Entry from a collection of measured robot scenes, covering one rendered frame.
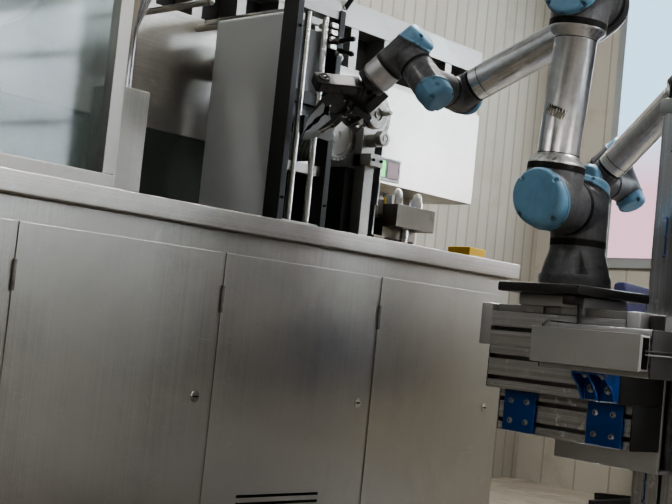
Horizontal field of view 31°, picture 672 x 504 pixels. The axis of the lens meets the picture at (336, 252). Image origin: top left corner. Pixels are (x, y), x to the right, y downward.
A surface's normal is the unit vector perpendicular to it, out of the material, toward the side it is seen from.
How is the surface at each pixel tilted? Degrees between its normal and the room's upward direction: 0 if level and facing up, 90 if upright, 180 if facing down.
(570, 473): 90
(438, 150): 90
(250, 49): 90
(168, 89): 90
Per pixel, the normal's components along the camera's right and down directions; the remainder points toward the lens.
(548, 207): -0.62, 0.02
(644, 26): -0.78, -0.12
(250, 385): 0.73, 0.03
